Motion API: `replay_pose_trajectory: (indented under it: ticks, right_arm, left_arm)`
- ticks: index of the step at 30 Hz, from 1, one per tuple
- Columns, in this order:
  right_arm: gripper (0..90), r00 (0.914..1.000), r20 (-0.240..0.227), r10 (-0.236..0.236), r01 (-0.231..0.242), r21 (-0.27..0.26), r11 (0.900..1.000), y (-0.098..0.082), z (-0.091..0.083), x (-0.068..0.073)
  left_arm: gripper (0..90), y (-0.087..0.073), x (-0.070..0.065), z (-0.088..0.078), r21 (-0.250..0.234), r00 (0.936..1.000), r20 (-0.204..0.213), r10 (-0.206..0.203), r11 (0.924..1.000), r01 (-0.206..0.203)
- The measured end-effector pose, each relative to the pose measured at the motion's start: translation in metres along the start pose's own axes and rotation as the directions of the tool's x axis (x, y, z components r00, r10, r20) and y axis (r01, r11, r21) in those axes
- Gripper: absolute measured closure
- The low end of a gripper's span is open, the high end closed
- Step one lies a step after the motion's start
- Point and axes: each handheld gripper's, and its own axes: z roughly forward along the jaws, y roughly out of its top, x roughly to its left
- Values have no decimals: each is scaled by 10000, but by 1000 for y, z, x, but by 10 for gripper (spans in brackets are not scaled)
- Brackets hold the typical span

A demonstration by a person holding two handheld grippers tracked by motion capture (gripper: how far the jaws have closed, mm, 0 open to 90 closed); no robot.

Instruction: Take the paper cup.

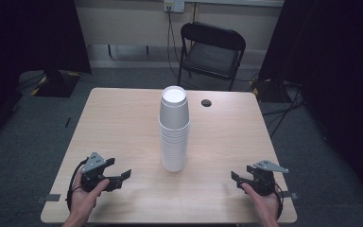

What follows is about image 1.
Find stack of white paper cups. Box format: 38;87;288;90
158;85;191;173

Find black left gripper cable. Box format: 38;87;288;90
65;157;90;212

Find black folding chair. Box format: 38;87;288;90
176;21;247;92

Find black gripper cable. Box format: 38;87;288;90
65;157;90;212
272;182;285;220

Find person's left hand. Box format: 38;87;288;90
69;170;111;220

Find person's right hand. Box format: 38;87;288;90
241;183;281;222

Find dark curtain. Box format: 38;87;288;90
0;0;93;149
257;0;363;207

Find black cable from wall socket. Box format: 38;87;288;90
165;10;184;80

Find grey tape strip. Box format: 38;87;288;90
36;193;62;204
280;190;300;201

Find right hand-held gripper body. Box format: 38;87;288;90
251;159;290;197

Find white wall socket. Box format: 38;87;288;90
163;0;186;14

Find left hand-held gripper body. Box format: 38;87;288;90
80;151;113;193

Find black floor cables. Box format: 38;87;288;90
251;79;307;140

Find black stand base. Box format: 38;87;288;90
30;69;82;98

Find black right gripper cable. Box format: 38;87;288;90
272;182;285;220

